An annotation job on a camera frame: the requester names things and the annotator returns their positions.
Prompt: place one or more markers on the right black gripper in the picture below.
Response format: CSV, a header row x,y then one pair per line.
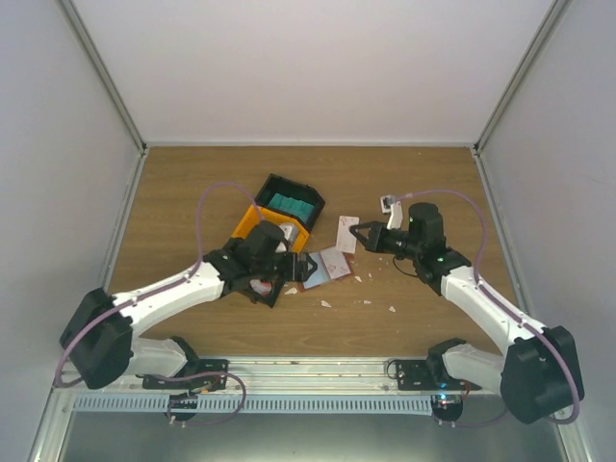
x,y
371,243

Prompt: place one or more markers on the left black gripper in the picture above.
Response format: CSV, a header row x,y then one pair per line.
x,y
291,273

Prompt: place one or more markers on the brown leather card holder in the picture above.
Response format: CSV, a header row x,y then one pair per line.
x,y
332,265

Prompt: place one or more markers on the white card with brown print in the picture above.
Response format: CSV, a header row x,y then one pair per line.
x,y
345,241

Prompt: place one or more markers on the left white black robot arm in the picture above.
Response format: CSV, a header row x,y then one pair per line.
x,y
101,338

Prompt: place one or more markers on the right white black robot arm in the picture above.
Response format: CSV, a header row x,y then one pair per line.
x,y
453,277

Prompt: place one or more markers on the black bin with red cards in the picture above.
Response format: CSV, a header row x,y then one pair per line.
x,y
264,292

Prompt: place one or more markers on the teal card stack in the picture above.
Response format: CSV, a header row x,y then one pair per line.
x,y
300,209

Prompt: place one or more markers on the black bin with teal cards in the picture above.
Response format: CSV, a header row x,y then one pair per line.
x,y
276,183

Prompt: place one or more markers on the orange plastic bin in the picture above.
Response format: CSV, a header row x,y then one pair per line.
x,y
254,215

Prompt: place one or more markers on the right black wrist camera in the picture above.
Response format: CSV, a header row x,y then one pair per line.
x,y
426,221

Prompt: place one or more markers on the aluminium front rail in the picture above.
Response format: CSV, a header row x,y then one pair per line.
x,y
308,373

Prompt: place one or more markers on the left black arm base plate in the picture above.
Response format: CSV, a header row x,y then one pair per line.
x,y
199,375

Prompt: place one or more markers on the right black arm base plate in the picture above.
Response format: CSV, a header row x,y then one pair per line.
x,y
413,375

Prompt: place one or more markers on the grey slotted cable duct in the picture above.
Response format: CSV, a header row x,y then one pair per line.
x,y
258,404

